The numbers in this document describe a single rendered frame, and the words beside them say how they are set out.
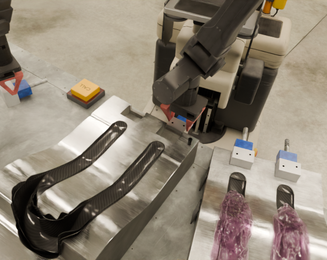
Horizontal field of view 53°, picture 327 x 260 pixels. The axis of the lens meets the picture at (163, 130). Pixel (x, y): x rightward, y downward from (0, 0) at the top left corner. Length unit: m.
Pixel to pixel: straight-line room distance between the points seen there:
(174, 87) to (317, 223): 0.40
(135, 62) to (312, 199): 1.91
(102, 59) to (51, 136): 1.67
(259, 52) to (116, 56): 1.41
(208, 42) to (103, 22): 2.36
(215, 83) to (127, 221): 0.64
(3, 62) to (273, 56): 0.96
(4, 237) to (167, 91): 0.42
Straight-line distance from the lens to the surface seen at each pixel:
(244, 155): 0.79
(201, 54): 0.68
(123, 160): 0.73
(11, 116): 0.99
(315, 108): 2.48
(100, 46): 2.67
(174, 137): 0.81
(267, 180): 0.80
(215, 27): 0.63
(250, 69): 1.28
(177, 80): 0.67
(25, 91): 1.01
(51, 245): 0.67
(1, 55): 0.92
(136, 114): 0.85
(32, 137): 0.92
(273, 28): 1.45
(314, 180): 0.85
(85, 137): 0.78
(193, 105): 0.79
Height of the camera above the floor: 1.47
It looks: 47 degrees down
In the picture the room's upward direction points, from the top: 6 degrees clockwise
